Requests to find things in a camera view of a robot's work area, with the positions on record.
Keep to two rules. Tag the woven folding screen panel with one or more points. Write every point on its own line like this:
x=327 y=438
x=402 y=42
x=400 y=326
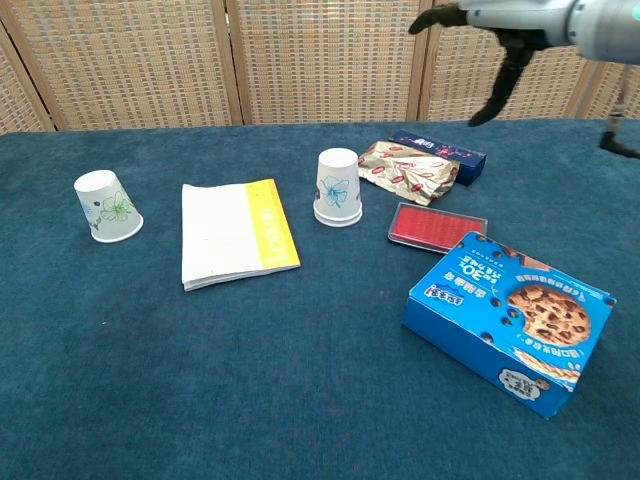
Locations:
x=632 y=87
x=550 y=85
x=140 y=60
x=15 y=100
x=325 y=60

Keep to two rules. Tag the dark blue long carton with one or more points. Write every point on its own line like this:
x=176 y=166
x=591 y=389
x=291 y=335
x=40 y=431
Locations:
x=470 y=167

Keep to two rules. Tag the white paper cup blue flower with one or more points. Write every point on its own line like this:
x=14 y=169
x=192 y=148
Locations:
x=337 y=182

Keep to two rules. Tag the red ink pad case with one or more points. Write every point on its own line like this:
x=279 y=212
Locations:
x=435 y=225

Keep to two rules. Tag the blue felt table cover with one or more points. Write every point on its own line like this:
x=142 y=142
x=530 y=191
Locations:
x=200 y=375

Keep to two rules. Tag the white paper cup blue print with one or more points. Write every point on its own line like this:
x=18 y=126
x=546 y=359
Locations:
x=337 y=223

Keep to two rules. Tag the white paper cup green flower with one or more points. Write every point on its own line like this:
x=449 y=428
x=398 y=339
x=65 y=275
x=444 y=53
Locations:
x=107 y=207

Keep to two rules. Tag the white and yellow notebook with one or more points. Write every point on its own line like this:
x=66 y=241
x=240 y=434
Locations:
x=225 y=235

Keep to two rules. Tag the blue cookie box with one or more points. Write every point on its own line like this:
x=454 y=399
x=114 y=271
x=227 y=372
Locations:
x=500 y=310

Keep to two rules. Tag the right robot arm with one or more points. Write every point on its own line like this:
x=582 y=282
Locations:
x=610 y=30

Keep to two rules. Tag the gold foil snack bag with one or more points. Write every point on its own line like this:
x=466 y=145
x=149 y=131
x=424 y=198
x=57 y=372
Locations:
x=405 y=170

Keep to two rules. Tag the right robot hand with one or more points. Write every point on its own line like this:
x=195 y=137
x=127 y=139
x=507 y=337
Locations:
x=520 y=20

